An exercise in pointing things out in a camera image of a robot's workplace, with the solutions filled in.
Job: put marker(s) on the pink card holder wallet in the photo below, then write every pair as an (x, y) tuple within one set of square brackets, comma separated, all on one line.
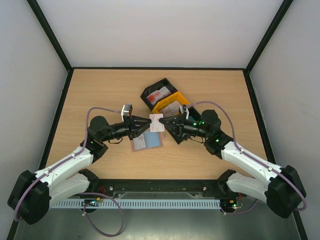
[(152, 140)]

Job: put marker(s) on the yellow plastic bin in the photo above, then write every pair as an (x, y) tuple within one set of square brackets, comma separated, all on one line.
[(161, 104)]

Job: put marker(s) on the white pink card stack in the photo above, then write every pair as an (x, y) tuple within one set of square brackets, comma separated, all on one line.
[(171, 109)]

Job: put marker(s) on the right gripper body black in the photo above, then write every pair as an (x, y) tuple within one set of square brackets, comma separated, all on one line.
[(181, 126)]

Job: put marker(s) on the white blossom card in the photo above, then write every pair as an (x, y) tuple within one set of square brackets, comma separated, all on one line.
[(139, 143), (156, 126)]

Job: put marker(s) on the black bin with red cards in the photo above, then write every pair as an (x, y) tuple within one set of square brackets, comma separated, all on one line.
[(156, 86)]

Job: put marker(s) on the red white card stack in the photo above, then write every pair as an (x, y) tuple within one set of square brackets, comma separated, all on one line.
[(157, 95)]

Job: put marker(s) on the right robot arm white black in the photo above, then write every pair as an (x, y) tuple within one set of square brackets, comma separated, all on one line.
[(279, 187)]

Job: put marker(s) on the black bin with green cards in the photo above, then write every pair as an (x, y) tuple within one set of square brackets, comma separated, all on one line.
[(193, 115)]

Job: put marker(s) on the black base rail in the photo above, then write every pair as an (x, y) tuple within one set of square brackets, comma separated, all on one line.
[(206, 187)]

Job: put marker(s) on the black enclosure frame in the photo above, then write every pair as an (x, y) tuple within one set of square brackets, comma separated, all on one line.
[(284, 7)]

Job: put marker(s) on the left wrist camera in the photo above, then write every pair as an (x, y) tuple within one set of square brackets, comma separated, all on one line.
[(126, 111)]

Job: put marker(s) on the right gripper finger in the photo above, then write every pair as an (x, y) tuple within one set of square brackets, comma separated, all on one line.
[(171, 128), (171, 120)]

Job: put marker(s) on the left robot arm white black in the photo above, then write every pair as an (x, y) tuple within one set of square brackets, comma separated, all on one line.
[(34, 193)]

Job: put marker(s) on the white slotted cable duct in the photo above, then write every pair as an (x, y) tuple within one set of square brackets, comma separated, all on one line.
[(198, 204)]

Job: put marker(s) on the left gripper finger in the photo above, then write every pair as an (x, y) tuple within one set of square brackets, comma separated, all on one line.
[(138, 129), (137, 120)]

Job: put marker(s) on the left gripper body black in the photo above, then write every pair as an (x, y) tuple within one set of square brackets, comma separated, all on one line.
[(123, 130)]

